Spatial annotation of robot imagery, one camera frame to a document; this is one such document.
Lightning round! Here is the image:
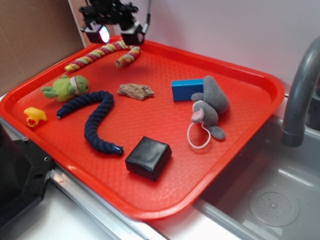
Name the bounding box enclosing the red plastic tray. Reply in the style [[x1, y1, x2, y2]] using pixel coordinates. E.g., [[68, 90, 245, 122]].
[[0, 41, 285, 221]]

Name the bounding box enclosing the grey sink faucet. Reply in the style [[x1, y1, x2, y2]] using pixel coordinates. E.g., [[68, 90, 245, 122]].
[[281, 37, 320, 147]]

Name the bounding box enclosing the green plush frog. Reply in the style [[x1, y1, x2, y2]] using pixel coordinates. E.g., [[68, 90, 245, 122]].
[[41, 75, 89, 103]]

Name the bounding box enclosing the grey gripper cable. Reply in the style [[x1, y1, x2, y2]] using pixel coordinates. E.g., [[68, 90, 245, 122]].
[[141, 0, 153, 35]]

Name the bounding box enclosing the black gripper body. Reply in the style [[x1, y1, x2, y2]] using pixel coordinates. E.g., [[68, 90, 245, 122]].
[[79, 0, 139, 28]]

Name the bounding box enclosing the brown wood piece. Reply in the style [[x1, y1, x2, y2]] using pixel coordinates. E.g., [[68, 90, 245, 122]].
[[117, 83, 155, 101]]

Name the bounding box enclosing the brown cardboard panel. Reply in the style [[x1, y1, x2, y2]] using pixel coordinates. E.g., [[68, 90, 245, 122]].
[[0, 0, 84, 95]]

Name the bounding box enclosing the multicolored twisted rope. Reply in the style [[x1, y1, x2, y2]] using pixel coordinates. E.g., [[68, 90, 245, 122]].
[[64, 39, 142, 73]]

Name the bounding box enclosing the grey toy sink basin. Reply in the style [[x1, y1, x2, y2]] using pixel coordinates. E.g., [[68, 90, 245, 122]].
[[194, 116, 320, 240]]

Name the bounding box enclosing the black square pouch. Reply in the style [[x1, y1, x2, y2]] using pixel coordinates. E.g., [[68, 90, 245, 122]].
[[125, 136, 172, 181]]

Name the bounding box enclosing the dark blue twisted rope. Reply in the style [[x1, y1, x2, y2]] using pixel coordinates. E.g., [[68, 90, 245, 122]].
[[56, 90, 125, 157]]

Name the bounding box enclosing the yellow rubber duck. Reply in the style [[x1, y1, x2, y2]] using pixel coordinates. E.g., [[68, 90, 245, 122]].
[[23, 107, 48, 128]]

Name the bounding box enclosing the grey plush mouse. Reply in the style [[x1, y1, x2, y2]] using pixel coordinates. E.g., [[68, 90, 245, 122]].
[[187, 75, 230, 149]]

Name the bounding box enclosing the blue rectangular block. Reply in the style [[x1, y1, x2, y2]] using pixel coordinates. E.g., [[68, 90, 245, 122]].
[[171, 78, 204, 102]]

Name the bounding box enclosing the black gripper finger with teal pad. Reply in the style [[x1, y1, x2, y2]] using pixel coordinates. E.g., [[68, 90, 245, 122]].
[[80, 24, 110, 44], [120, 21, 145, 46]]

